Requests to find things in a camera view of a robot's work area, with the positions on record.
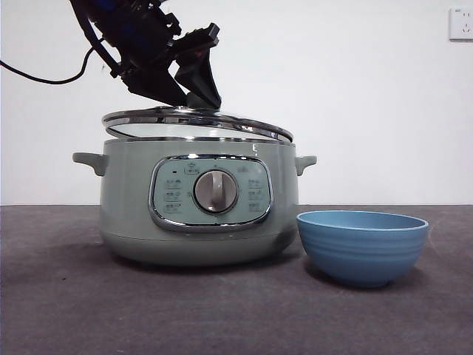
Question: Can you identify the glass lid with green knob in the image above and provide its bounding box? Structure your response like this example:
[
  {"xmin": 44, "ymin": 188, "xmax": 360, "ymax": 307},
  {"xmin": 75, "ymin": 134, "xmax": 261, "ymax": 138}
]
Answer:
[{"xmin": 102, "ymin": 92, "xmax": 295, "ymax": 143}]

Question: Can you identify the pale green electric steamer pot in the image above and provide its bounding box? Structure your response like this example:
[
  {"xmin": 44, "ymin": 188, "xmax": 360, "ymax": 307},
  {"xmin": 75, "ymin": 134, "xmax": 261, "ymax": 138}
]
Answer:
[{"xmin": 72, "ymin": 136, "xmax": 318, "ymax": 267}]

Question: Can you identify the blue ribbed bowl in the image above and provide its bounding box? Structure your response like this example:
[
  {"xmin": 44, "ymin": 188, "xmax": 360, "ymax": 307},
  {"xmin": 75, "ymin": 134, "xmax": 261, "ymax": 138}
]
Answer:
[{"xmin": 296, "ymin": 209, "xmax": 430, "ymax": 288}]

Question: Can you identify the black cable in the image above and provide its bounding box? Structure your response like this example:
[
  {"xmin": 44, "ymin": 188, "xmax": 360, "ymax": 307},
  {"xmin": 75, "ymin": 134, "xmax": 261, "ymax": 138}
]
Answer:
[{"xmin": 0, "ymin": 50, "xmax": 93, "ymax": 85}]

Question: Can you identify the white wall socket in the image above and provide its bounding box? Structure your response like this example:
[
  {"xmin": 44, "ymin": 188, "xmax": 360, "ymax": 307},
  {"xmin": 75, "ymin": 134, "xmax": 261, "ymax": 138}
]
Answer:
[{"xmin": 449, "ymin": 7, "xmax": 473, "ymax": 41}]

